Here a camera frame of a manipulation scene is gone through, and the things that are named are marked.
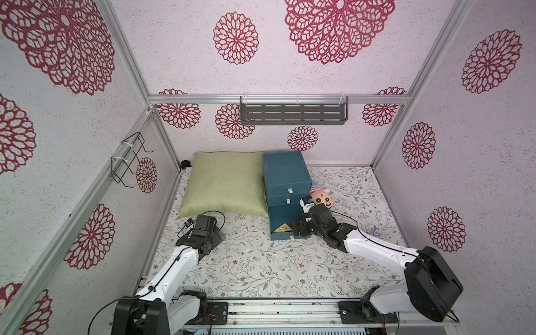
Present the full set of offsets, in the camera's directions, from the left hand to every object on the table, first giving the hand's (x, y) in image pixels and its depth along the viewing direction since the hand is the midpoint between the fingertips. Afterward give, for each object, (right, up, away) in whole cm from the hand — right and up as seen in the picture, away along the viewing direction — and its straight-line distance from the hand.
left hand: (213, 241), depth 87 cm
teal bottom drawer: (+32, +11, +5) cm, 34 cm away
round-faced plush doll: (+48, +19, +10) cm, 52 cm away
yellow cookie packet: (+30, +4, +7) cm, 31 cm away
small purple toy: (+70, +3, +5) cm, 71 cm away
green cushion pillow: (+5, +25, +11) cm, 28 cm away
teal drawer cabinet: (+31, +25, -2) cm, 40 cm away
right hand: (+35, +10, 0) cm, 36 cm away
